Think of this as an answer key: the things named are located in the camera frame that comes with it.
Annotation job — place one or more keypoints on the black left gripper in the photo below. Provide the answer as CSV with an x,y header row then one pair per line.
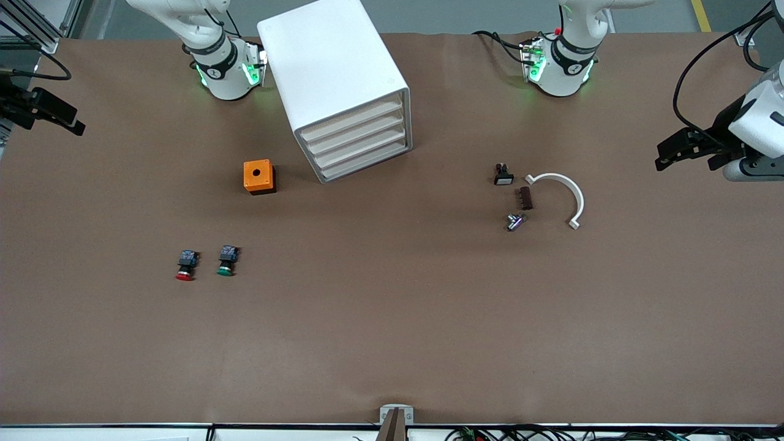
x,y
724,123

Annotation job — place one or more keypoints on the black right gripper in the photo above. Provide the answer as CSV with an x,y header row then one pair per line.
x,y
18,105

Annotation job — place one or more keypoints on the red push button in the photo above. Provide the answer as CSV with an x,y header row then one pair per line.
x,y
187,260

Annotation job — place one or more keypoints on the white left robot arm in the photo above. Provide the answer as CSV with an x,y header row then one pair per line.
x,y
566,67

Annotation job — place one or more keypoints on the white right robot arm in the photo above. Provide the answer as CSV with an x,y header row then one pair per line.
x,y
223,73

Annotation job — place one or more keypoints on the green push button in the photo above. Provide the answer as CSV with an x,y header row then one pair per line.
x,y
226,257

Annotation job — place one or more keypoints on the brown terminal block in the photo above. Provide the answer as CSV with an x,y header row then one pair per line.
x,y
525,198

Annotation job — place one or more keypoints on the chrome pipe fitting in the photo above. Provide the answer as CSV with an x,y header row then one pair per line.
x,y
514,222

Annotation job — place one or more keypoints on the orange box with hole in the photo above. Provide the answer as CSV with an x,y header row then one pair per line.
x,y
257,174

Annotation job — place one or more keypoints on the aluminium frame profile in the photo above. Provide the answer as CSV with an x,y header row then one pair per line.
x,y
49,44
744,38

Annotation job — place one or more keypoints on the white curved bracket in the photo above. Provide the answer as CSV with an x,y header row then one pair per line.
x,y
554,177

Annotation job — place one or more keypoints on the black switch with white face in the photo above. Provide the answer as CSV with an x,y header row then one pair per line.
x,y
503,179

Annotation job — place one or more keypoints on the white table edge rail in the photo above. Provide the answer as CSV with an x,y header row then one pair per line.
x,y
122,433

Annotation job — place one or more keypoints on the grey metal mount bracket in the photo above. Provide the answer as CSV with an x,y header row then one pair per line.
x,y
384,414

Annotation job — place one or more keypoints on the brown wooden post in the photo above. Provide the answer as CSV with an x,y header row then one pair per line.
x,y
395,429

